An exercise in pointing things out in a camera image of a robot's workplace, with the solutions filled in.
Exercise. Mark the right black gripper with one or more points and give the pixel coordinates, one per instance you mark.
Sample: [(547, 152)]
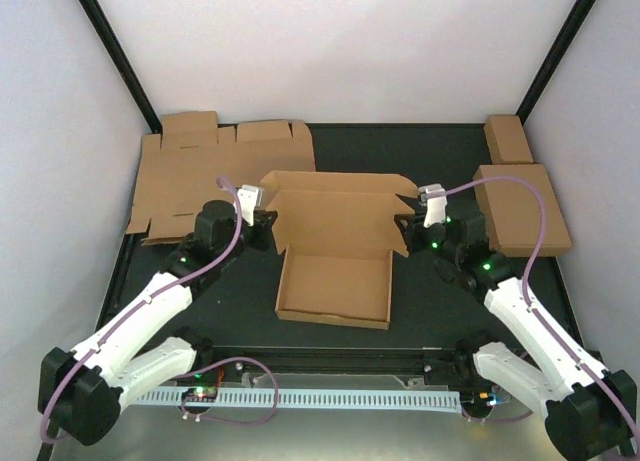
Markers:
[(411, 238)]

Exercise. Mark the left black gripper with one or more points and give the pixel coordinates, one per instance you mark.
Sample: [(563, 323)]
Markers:
[(265, 219)]

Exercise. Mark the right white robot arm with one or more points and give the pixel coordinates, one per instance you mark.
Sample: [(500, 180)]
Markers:
[(587, 409)]

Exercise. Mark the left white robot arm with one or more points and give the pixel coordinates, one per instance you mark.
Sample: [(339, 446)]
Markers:
[(84, 390)]

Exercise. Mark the large folded cardboard box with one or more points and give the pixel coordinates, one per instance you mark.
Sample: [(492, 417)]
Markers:
[(512, 212)]

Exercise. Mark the small folded cardboard box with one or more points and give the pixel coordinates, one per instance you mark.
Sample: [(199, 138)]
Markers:
[(506, 140)]

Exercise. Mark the flat cardboard blank stack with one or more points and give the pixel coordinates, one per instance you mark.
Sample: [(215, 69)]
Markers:
[(179, 167)]

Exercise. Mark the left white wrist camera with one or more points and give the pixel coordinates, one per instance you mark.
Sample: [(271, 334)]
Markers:
[(250, 198)]

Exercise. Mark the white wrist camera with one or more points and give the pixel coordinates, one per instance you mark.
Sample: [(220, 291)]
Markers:
[(433, 199), (250, 198)]

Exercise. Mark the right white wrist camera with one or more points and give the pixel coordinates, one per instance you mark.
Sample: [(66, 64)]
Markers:
[(433, 199)]

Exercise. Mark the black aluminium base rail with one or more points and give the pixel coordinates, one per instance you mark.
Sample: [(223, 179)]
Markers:
[(437, 365)]

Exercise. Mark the white slotted cable duct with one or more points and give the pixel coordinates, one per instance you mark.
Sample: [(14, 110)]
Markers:
[(322, 399)]

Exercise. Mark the left black frame post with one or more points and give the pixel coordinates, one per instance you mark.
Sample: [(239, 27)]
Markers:
[(110, 42)]

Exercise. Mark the black frame post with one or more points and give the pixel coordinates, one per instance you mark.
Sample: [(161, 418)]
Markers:
[(110, 42), (567, 33)]

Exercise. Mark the right black frame post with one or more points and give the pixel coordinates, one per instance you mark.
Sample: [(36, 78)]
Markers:
[(567, 33)]

